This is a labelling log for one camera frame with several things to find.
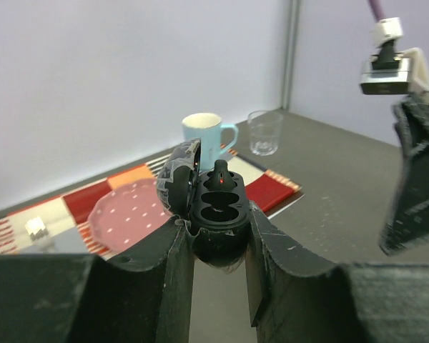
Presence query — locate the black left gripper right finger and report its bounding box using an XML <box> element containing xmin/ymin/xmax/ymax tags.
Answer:
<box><xmin>245</xmin><ymin>203</ymin><xmax>429</xmax><ymax>342</ymax></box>

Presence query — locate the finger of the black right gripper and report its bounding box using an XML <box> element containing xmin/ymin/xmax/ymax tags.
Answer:
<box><xmin>379</xmin><ymin>91</ymin><xmax>429</xmax><ymax>255</ymax></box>

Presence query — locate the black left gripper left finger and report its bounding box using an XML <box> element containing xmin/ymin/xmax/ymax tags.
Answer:
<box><xmin>0</xmin><ymin>217</ymin><xmax>194</xmax><ymax>342</ymax></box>

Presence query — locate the black marbled earbud case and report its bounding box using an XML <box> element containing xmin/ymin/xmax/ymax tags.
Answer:
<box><xmin>156</xmin><ymin>139</ymin><xmax>251</xmax><ymax>273</ymax></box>

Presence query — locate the pink dotted plate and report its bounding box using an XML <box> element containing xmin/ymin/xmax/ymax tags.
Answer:
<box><xmin>87</xmin><ymin>179</ymin><xmax>169</xmax><ymax>254</ymax></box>

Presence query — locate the colourful patchwork placemat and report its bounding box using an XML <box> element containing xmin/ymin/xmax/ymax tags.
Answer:
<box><xmin>0</xmin><ymin>139</ymin><xmax>300</xmax><ymax>268</ymax></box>

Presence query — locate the clear drinking glass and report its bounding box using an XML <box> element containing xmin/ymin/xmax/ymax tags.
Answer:
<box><xmin>247</xmin><ymin>110</ymin><xmax>284</xmax><ymax>156</ymax></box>

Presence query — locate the light blue mug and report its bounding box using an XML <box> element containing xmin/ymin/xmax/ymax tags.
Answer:
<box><xmin>182</xmin><ymin>113</ymin><xmax>239</xmax><ymax>171</ymax></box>

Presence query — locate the fork with pink handle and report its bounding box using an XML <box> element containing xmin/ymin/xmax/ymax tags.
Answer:
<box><xmin>25</xmin><ymin>217</ymin><xmax>56</xmax><ymax>253</ymax></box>

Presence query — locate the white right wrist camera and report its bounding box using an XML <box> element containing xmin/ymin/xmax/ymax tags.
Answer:
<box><xmin>360</xmin><ymin>17</ymin><xmax>429</xmax><ymax>95</ymax></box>

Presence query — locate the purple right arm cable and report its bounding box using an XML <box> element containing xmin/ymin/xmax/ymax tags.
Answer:
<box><xmin>366</xmin><ymin>0</ymin><xmax>389</xmax><ymax>21</ymax></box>

